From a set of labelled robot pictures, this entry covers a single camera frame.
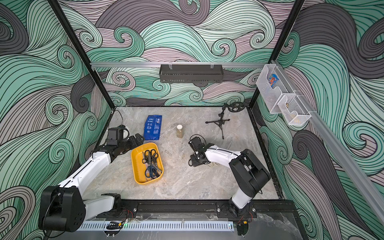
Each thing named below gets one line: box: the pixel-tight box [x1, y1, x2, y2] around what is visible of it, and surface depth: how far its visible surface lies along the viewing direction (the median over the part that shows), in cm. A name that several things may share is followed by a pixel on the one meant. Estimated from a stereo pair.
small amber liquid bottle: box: [176, 124, 184, 139], surface depth 99 cm
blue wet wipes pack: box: [143, 115, 162, 141], surface depth 106 cm
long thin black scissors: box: [142, 154, 162, 173], surface depth 89 cm
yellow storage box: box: [131, 142, 164, 185], surface depth 89 cm
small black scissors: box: [145, 165, 162, 179], surface depth 85 cm
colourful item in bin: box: [268, 73, 280, 88], surface depth 86 cm
